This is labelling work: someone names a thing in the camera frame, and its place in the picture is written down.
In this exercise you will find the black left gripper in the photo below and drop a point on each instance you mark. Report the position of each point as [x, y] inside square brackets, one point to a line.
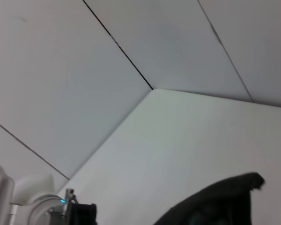
[84, 214]

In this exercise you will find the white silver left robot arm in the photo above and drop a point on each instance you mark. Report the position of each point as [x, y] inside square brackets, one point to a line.
[42, 206]

